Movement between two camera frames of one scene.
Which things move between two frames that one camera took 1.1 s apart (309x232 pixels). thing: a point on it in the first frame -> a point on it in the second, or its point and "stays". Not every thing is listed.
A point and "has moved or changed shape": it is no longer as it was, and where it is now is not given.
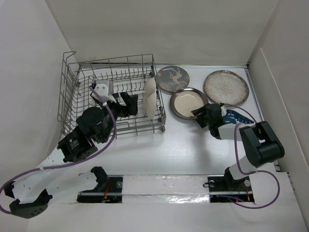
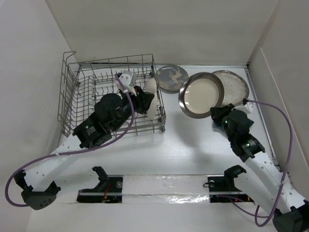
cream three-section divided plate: [150, 97] stays
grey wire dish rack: [136, 74] stays
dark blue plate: [232, 117] stays
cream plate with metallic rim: [185, 100] has moved or changed shape
